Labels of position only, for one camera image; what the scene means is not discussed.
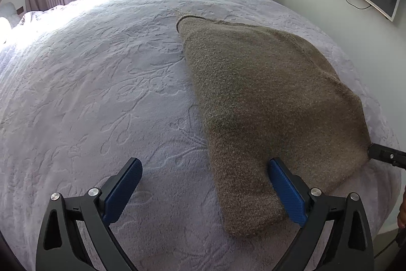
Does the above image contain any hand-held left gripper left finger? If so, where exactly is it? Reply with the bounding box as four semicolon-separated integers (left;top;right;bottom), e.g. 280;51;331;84
36;157;143;271

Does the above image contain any white pillow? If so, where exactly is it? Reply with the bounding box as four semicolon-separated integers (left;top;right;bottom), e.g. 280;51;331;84
0;3;18;29

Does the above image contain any brown knit sweater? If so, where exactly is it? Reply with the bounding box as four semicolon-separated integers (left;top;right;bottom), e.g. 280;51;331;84
176;12;371;238

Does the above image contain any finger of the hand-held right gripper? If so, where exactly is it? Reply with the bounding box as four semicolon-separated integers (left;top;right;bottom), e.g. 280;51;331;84
367;144;406;168

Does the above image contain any white embossed bedspread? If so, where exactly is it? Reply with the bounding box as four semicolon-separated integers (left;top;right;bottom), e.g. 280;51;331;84
0;0;401;271

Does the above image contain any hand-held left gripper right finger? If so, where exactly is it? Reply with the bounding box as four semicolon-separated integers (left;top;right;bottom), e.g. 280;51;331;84
268;157;375;271

